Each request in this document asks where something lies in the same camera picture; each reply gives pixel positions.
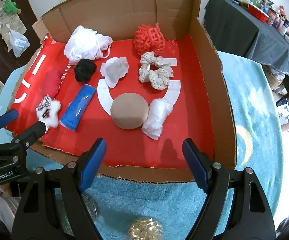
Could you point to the white mesh bath pouf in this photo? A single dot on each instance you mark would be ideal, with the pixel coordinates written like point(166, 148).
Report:
point(84, 42)

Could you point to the beige powder puff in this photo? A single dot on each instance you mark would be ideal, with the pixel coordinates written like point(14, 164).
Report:
point(129, 111)

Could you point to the row of cosmetic bottles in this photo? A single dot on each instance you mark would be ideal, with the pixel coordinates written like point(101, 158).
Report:
point(277, 15)

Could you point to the teal star blanket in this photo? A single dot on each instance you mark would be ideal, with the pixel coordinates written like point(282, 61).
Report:
point(249, 105)

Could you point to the white tea bag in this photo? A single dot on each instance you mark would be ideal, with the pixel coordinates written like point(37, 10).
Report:
point(114, 71)

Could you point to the black scrunchie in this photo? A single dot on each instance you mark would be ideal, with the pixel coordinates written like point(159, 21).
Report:
point(84, 70)

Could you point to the table with grey cloth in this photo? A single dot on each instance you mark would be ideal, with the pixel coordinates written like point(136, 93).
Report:
point(234, 25)

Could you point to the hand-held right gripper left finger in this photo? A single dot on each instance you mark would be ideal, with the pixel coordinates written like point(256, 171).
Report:
point(92, 162)

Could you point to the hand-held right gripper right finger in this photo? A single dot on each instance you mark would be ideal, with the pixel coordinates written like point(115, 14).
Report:
point(197, 165)

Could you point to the beige crochet scrunchie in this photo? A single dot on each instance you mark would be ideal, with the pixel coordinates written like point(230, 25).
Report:
point(157, 76)

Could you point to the red plush heart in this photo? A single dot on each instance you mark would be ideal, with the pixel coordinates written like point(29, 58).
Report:
point(53, 82)

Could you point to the blue cloth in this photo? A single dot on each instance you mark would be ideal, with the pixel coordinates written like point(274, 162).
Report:
point(77, 107)

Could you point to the clear plastic bag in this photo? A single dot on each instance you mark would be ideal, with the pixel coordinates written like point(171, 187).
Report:
point(19, 42)

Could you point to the white cotton wad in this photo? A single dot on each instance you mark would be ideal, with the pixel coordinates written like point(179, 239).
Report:
point(157, 117)

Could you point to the small jar of gold capsules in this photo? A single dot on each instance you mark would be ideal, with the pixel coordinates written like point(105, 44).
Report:
point(145, 230)

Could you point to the tall glass jar metal lid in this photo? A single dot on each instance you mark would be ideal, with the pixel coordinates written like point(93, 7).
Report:
point(90, 207)

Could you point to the white fluffy hair clip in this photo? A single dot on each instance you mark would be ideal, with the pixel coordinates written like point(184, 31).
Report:
point(52, 112)

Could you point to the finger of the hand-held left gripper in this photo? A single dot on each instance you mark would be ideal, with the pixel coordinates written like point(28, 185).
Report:
point(34, 131)
point(8, 117)

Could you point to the red mesh bath pouf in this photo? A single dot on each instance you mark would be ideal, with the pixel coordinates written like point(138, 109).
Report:
point(149, 38)

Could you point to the red lined cardboard box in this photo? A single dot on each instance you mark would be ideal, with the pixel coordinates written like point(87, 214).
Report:
point(124, 15)

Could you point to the red plastic basket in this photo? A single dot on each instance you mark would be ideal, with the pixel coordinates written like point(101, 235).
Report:
point(258, 13)

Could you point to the green plush toy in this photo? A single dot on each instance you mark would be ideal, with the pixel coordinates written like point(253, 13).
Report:
point(10, 7)

